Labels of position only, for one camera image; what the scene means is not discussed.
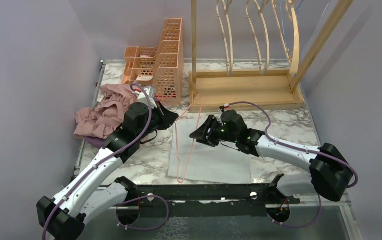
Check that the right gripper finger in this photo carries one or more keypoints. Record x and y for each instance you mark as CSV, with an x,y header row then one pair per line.
x,y
208,141
203,131

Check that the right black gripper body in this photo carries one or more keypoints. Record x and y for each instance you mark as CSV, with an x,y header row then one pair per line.
x,y
218,133

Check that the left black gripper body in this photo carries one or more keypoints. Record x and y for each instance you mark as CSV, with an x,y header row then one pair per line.
x,y
155,120

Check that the white skirt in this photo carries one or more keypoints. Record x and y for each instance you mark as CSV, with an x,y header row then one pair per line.
x,y
208,164

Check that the pink wire hanger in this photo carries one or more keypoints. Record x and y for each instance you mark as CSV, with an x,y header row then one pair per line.
x,y
181,179

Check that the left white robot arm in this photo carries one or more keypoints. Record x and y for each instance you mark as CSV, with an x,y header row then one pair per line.
x,y
65,216

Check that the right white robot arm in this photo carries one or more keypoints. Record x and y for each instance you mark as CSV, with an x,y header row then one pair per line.
x,y
326,172

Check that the wooden hanger rack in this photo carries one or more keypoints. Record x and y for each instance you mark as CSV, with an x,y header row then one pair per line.
x,y
269,88

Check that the orange plastic file organizer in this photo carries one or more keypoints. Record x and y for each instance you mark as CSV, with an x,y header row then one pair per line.
x,y
161,66

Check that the pink clothes pile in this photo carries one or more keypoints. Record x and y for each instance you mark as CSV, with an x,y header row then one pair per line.
x,y
111,89

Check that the purple cloth under pile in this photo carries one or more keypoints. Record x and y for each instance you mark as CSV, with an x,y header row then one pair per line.
x,y
93,141

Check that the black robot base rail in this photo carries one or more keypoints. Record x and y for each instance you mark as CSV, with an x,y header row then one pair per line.
x,y
200,200

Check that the blue wire hanger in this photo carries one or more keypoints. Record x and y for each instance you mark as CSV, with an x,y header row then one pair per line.
x,y
282,4

